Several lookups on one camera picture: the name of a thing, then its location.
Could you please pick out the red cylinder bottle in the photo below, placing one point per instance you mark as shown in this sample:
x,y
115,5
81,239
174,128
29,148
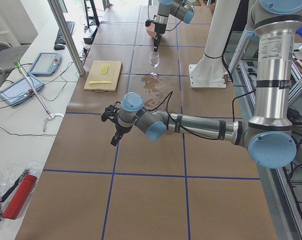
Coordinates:
x,y
14,207

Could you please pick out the pink bowl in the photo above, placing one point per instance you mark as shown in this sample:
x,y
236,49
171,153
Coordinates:
x,y
151,32

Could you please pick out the clear plastic bag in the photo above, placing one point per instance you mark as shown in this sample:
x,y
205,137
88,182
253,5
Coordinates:
x,y
11,177

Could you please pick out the wooden cutting board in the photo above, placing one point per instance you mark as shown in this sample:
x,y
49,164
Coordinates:
x,y
113,74

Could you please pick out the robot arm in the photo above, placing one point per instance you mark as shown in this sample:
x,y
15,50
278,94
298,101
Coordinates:
x,y
181,9
267,135

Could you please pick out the aluminium frame post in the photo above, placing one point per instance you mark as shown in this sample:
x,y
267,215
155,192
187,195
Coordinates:
x,y
61,22

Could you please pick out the far teach pendant tablet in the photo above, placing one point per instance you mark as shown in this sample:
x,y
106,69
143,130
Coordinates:
x,y
46,64

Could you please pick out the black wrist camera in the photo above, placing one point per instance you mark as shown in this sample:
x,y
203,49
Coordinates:
x,y
110,113
150,24

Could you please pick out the teach pendant tablet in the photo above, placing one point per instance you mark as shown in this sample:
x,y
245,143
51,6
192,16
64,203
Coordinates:
x,y
46,64
20,91

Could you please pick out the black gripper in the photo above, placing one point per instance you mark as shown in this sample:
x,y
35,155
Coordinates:
x,y
120,129
159,28

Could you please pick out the near teach pendant tablet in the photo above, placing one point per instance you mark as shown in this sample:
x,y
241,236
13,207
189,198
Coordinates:
x,y
20,91

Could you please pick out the black computer mouse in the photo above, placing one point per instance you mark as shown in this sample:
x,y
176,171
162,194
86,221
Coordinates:
x,y
59,47

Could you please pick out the metal rod green tip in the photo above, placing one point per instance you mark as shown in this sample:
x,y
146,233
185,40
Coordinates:
x,y
51,116

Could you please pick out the clear wine glass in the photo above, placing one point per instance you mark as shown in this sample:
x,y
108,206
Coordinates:
x,y
154,60

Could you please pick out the yellow plastic knife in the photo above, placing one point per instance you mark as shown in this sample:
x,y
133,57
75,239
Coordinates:
x,y
100,82

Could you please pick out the grey office chair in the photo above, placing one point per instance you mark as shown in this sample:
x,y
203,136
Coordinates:
x,y
9,54

